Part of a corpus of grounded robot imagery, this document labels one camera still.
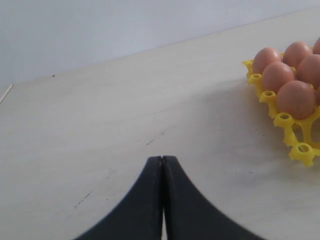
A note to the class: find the brown egg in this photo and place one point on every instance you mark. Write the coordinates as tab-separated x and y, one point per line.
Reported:
296	52
316	47
265	57
308	70
296	98
275	75

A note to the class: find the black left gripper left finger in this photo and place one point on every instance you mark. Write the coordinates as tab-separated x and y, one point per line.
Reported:
139	215

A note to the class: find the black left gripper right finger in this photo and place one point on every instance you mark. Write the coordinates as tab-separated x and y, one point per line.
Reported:
188	215

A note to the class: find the yellow plastic egg tray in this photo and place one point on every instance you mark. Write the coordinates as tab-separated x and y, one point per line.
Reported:
297	132

